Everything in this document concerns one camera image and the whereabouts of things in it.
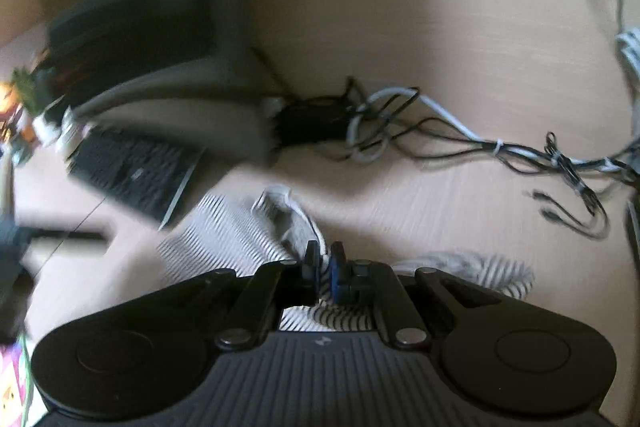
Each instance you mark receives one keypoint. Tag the dark computer monitor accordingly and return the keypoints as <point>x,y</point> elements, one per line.
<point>179,69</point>

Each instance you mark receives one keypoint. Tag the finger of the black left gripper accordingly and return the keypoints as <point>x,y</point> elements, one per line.
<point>61,235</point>

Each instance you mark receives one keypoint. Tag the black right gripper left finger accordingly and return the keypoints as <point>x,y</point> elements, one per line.
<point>259,305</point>

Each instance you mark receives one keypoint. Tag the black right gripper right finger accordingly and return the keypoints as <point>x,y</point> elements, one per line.
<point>374,286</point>

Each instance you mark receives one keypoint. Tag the black power adapter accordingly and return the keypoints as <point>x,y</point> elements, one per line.
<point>310,122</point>

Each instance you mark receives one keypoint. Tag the striped white black garment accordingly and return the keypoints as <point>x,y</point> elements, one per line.
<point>226,233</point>

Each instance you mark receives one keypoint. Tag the black keyboard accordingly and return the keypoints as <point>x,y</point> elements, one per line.
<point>143,172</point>

